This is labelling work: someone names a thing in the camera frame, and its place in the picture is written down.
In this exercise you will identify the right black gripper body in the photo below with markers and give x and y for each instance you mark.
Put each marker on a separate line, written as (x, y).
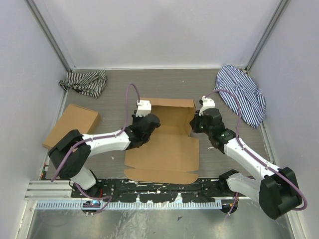
(199, 126)

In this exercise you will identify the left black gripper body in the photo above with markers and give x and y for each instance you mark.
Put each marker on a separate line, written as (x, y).
(136, 120)

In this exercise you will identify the brown cardboard box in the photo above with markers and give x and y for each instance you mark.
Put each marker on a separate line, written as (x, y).
(74, 117)
(171, 155)

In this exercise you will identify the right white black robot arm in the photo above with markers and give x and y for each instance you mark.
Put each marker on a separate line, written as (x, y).
(274, 188)

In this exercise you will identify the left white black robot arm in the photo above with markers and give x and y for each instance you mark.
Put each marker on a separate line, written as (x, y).
(70, 154)

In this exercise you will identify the folded brown cardboard box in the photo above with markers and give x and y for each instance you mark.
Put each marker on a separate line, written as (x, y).
(74, 117)

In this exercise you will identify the blue white striped cloth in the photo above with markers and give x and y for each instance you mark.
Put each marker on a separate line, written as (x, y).
(238, 90)

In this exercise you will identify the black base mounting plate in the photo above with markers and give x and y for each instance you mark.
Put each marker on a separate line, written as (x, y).
(127, 191)

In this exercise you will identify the black white striped cloth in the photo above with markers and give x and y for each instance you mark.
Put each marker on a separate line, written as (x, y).
(89, 84)

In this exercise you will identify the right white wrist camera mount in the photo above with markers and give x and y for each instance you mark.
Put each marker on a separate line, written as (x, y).
(206, 103)

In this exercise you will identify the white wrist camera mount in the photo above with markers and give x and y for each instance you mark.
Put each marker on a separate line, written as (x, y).
(144, 108)
(206, 103)

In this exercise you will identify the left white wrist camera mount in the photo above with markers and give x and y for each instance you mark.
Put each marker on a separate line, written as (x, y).
(144, 108)

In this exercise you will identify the left aluminium frame post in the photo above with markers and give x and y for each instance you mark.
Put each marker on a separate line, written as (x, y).
(61, 54)

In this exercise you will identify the aluminium frame post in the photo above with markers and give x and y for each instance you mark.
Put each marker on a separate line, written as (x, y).
(61, 54)
(279, 11)

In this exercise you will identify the aluminium rail with cable duct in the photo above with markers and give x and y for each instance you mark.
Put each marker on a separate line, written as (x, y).
(64, 195)

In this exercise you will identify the right aluminium frame post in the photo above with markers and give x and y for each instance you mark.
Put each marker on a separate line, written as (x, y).
(279, 11)

